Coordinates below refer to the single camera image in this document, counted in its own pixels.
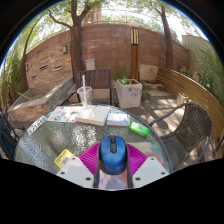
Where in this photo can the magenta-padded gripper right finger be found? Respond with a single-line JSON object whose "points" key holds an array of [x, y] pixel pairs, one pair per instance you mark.
{"points": [[150, 171]]}

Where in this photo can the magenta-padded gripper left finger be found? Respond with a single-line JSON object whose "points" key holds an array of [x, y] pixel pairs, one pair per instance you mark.
{"points": [[75, 171]]}

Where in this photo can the blue computer mouse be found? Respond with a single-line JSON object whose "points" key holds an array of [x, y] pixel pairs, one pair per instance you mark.
{"points": [[113, 156]]}

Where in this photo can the red floral mouse pad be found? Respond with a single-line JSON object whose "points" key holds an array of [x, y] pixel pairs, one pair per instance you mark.
{"points": [[151, 150]]}

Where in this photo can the yellow card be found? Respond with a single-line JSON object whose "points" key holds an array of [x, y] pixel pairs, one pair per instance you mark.
{"points": [[63, 158]]}

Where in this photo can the small green packet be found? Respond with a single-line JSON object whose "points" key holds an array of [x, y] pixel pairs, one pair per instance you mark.
{"points": [[139, 128]]}

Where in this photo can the dark wicker chair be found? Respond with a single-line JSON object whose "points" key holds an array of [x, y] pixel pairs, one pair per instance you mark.
{"points": [[190, 130]]}

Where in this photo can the colourful magazine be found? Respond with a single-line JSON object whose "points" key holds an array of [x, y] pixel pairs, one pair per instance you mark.
{"points": [[65, 114]]}

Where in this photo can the open white book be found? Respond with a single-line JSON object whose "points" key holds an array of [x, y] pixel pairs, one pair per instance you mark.
{"points": [[93, 115]]}

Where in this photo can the clear plastic cup with straw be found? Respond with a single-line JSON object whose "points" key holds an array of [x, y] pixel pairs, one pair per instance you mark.
{"points": [[84, 96]]}

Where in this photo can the small white plant pot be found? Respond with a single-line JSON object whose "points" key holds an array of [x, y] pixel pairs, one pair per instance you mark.
{"points": [[181, 99]]}

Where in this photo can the concrete planter with plant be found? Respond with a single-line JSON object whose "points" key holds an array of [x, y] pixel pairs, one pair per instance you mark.
{"points": [[129, 93]]}

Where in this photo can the wooden slat fence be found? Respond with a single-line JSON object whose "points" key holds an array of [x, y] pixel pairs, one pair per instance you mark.
{"points": [[196, 91]]}

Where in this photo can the dark wooden slatted chair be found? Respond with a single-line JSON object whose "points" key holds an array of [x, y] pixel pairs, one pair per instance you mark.
{"points": [[96, 79]]}

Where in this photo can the forked tree trunk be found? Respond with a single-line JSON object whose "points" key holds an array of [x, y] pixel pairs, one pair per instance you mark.
{"points": [[76, 43]]}

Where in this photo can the slim tree trunk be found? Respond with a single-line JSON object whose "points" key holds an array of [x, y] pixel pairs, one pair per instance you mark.
{"points": [[166, 36]]}

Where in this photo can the grey wall box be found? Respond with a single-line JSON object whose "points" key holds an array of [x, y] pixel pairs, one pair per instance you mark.
{"points": [[90, 64]]}

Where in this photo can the wall lamp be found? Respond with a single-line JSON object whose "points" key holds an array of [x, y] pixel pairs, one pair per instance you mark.
{"points": [[27, 66], [65, 49]]}

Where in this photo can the wooden lamp post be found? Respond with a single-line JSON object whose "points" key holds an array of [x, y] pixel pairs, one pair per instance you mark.
{"points": [[134, 56]]}

